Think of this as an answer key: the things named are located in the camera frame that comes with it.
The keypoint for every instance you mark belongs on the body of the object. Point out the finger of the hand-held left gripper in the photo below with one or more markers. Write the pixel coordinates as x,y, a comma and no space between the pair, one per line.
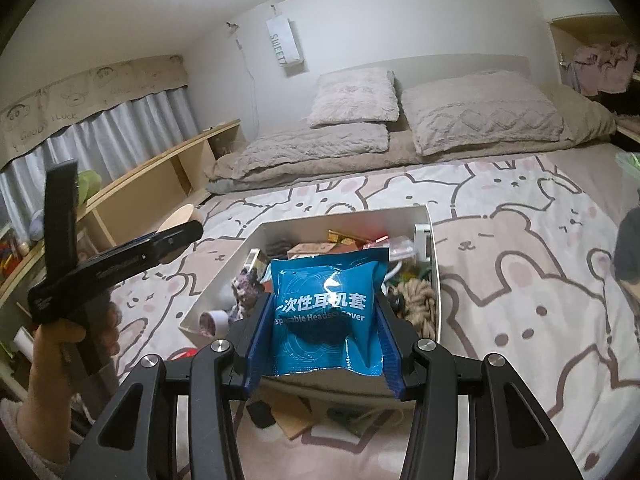
61,220
150,250

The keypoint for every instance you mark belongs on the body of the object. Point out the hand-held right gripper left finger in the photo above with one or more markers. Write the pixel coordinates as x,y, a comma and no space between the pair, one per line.
256,360

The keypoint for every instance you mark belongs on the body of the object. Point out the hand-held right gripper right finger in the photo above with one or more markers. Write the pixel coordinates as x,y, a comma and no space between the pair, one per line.
392,360

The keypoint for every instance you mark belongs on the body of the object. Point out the square wooden board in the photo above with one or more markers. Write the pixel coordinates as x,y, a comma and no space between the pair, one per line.
295,417

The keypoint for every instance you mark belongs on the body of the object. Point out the white shoe box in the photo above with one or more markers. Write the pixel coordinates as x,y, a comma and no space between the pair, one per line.
225,280

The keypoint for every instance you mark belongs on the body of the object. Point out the blue foil packet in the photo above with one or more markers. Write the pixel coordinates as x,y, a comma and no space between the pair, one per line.
325,300

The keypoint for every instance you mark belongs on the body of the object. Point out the person's left forearm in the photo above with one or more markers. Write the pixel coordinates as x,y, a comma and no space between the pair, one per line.
35,435

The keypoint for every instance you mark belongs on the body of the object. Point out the person's left hand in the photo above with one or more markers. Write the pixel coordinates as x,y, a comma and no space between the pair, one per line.
55,355

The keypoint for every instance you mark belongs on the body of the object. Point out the green plush toy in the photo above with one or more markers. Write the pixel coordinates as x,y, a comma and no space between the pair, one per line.
89,187

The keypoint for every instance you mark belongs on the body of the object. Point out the small black block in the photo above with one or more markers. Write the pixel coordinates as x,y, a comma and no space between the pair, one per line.
261,414

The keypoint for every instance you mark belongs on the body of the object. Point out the white tape roll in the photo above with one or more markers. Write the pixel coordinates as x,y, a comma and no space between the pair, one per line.
213,323

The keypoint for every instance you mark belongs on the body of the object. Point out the long wooden shelf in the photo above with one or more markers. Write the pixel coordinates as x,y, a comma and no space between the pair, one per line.
145,185

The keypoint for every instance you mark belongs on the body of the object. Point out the purple fluffy toy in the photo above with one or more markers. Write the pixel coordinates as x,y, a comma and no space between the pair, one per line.
250,292

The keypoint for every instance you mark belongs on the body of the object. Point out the small red item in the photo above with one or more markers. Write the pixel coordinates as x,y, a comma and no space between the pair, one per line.
182,354

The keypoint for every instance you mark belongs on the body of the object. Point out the green patterned item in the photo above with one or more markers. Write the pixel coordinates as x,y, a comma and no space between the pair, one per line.
347,420

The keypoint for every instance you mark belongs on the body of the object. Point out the black and yellow packet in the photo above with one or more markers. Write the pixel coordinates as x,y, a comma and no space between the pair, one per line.
254,262

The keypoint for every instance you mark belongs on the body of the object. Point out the grey pleated curtain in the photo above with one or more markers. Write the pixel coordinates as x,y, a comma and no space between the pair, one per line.
125,130

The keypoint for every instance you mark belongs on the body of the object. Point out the clear plastic bag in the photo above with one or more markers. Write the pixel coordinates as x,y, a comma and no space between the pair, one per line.
401,249

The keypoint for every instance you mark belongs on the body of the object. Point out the red snack packet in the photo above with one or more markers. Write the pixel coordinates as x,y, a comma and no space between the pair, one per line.
375,240

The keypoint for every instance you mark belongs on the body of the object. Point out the small brown cardboard box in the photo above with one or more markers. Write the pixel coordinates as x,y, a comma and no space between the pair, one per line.
310,250

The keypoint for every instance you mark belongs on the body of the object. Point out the white plastic holder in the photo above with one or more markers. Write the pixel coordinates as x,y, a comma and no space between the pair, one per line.
422,240

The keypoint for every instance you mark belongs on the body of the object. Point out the beige printed curtain valance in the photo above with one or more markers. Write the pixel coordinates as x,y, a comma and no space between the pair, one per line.
90,95

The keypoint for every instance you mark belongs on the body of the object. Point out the bear printed blanket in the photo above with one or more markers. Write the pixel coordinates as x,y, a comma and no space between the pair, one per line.
500,285

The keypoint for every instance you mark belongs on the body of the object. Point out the gold foil wrapper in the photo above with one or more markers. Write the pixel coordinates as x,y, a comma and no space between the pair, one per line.
342,237

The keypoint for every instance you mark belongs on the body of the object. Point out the small fluffy beige pillow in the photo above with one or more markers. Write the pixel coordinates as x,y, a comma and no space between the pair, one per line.
352,97

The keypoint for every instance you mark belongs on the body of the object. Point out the dark cloth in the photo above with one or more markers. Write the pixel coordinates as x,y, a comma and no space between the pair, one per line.
629,260

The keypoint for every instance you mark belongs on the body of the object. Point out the large quilted beige pillow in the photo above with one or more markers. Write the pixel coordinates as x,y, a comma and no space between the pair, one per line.
480,115

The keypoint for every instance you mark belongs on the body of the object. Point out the green plastic bag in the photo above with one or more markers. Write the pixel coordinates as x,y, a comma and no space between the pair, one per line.
629,165

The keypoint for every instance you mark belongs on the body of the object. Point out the pile of pink clothes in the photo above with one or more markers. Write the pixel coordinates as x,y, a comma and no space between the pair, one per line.
602,65

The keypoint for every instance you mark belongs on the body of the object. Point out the wooden wall niche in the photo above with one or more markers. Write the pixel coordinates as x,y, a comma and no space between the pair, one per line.
560,45

